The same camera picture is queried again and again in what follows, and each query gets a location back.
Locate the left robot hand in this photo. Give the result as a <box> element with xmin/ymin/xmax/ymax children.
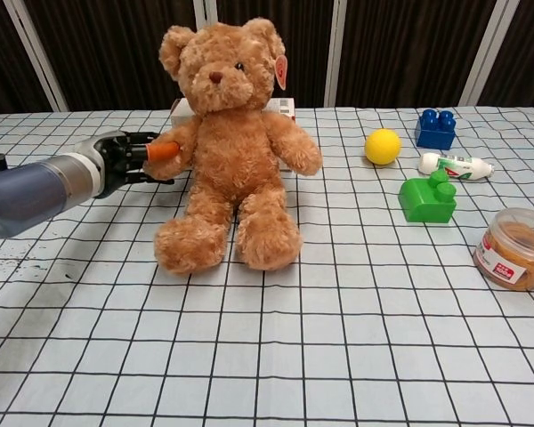
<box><xmin>73</xmin><ymin>130</ymin><xmax>182</xmax><ymax>200</ymax></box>

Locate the brown plush teddy bear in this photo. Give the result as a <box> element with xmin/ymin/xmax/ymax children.
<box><xmin>154</xmin><ymin>16</ymin><xmax>324</xmax><ymax>273</ymax></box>

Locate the dark brown curtain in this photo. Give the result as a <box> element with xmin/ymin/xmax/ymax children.
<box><xmin>0</xmin><ymin>0</ymin><xmax>534</xmax><ymax>115</ymax></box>

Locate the white cardboard box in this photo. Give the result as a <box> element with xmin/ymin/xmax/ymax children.
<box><xmin>169</xmin><ymin>96</ymin><xmax>297</xmax><ymax>130</ymax></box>

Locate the yellow ball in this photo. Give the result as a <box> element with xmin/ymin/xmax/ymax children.
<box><xmin>364</xmin><ymin>128</ymin><xmax>402</xmax><ymax>166</ymax></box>

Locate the green toy building block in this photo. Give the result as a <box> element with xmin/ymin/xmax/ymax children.
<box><xmin>398</xmin><ymin>169</ymin><xmax>457</xmax><ymax>223</ymax></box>

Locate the blue toy building block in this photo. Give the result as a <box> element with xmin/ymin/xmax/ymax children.
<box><xmin>415</xmin><ymin>109</ymin><xmax>457</xmax><ymax>150</ymax></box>

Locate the white plastic bottle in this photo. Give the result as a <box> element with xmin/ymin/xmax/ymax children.
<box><xmin>417</xmin><ymin>151</ymin><xmax>496</xmax><ymax>182</ymax></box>

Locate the round clear plastic container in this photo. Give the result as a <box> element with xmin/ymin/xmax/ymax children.
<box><xmin>473</xmin><ymin>206</ymin><xmax>534</xmax><ymax>293</ymax></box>

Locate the white partition frame post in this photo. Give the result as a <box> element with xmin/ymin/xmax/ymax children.
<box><xmin>194</xmin><ymin>0</ymin><xmax>220</xmax><ymax>28</ymax></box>
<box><xmin>3</xmin><ymin>0</ymin><xmax>69</xmax><ymax>113</ymax></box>
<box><xmin>323</xmin><ymin>0</ymin><xmax>349</xmax><ymax>109</ymax></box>
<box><xmin>459</xmin><ymin>0</ymin><xmax>512</xmax><ymax>107</ymax></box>

